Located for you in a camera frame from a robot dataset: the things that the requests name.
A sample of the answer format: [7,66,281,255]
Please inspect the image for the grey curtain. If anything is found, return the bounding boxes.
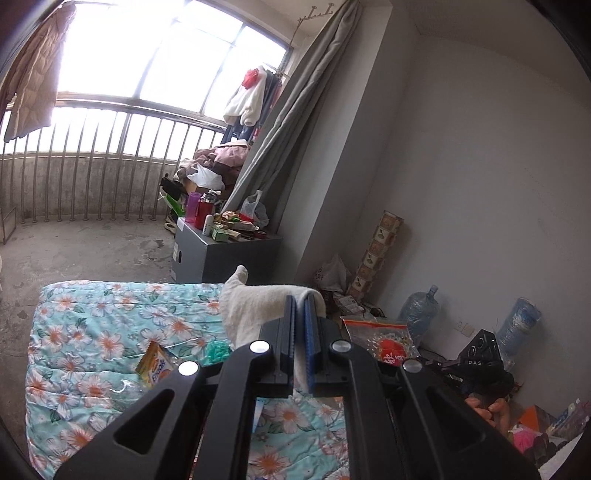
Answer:
[222,0,393,222]

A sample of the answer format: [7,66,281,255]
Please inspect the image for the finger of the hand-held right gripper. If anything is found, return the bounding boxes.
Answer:
[416,351,467,377]

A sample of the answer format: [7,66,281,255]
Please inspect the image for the floral quilted blanket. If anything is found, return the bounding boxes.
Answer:
[25,279,352,480]

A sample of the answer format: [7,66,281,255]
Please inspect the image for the blue translucent container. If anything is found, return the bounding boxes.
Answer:
[496,298,542,365]

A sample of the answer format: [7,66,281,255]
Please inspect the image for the red bottle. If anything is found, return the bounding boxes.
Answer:
[195,189,218,230]

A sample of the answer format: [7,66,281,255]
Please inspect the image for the beige padded jacket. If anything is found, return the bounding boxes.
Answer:
[2,2,77,143]

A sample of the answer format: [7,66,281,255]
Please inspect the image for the metal frame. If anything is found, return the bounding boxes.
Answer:
[0,208,19,245]

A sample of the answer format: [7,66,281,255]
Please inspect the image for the white plastic bag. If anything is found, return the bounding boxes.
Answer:
[314,254,349,294]

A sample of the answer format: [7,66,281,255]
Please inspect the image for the white patterned box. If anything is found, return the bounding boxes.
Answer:
[335,295,375,319]

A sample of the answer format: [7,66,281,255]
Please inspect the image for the white hanging sweater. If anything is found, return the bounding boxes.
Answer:
[223,65,271,127]

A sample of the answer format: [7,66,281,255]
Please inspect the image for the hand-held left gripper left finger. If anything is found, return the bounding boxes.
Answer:
[54,295,296,480]

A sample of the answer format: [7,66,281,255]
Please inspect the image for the green plastic bag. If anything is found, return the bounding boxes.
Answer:
[204,340,232,366]

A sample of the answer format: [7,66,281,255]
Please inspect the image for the red snack bag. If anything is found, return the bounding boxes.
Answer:
[341,315,422,367]

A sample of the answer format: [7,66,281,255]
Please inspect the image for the tall patterned column box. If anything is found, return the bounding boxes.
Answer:
[347,210,404,298]

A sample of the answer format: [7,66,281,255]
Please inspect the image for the yellow snack packet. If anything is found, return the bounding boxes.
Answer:
[137,340,177,389]

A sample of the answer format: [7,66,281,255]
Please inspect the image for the pink cloth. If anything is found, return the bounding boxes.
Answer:
[512,425,539,455]

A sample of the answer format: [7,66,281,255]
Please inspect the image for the pile of clothes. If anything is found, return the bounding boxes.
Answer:
[178,141,252,190]

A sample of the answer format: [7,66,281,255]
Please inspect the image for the blue water jug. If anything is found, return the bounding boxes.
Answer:
[398,284,439,344]

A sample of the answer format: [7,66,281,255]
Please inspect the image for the person's right hand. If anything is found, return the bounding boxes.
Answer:
[464,394,511,435]

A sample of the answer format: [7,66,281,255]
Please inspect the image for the pile of small boxes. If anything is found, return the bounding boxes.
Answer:
[211,210,269,243]

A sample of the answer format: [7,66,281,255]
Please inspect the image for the metal clothes rack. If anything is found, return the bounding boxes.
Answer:
[298,2,345,24]

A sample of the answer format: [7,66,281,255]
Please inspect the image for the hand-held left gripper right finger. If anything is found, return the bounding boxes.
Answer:
[302,293,541,480]

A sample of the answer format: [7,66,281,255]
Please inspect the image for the white bag with red contents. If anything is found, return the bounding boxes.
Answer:
[240,190,269,228]

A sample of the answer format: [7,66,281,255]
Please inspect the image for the dark hanging clothes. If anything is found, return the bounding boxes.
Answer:
[222,74,287,144]

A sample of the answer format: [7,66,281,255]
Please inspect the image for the white cloth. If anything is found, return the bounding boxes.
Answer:
[219,264,326,391]

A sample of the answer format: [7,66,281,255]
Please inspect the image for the grey cabinet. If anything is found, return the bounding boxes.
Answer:
[171,217,283,283]

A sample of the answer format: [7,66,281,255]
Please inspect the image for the metal window railing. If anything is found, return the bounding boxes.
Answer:
[0,90,227,224]

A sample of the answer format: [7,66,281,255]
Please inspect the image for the orange box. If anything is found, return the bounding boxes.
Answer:
[519,405,555,430]

